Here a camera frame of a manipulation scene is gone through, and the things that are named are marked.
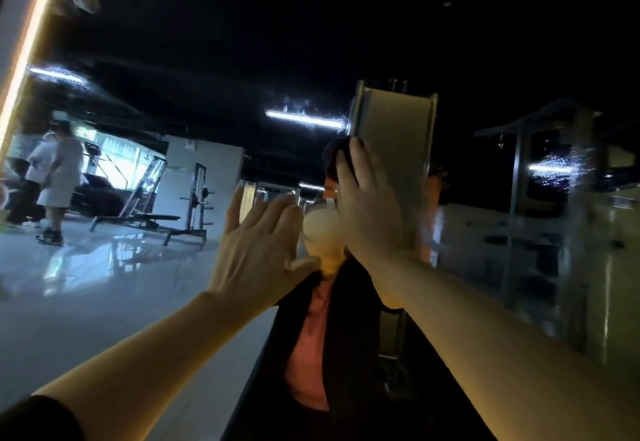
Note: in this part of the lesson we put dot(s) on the person's right hand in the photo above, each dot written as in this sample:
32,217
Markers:
370,211

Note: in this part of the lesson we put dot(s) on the dark brown cleaning cloth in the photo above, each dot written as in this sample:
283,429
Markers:
335,156

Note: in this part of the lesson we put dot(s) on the person's right forearm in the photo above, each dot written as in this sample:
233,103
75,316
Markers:
510,356

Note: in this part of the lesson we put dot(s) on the person's left forearm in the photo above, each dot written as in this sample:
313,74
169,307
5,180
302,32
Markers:
150,366

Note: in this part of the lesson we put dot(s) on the large wall mirror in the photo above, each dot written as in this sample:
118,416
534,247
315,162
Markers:
180,36

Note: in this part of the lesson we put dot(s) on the person's left hand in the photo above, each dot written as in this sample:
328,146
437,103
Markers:
258,256

